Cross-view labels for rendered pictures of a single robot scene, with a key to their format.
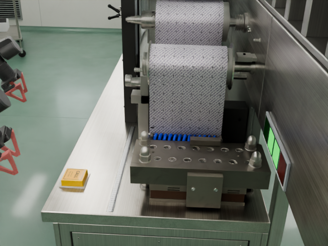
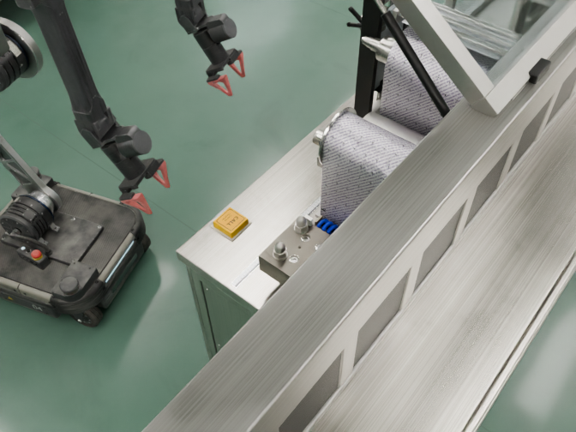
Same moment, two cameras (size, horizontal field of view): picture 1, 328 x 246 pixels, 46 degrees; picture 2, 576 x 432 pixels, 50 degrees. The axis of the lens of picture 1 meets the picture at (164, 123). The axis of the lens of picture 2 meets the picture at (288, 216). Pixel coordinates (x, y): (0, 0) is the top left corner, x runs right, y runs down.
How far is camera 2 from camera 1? 0.82 m
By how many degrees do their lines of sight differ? 37
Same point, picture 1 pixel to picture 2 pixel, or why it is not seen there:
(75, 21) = not seen: outside the picture
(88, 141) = (284, 171)
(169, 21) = (402, 74)
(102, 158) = (279, 205)
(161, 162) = (294, 267)
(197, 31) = not seen: hidden behind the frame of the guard
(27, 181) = (296, 126)
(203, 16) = (450, 86)
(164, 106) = (337, 196)
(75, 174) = (231, 221)
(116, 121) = not seen: hidden behind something
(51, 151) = (347, 90)
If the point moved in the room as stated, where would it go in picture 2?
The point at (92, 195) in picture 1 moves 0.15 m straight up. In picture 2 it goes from (232, 255) to (227, 219)
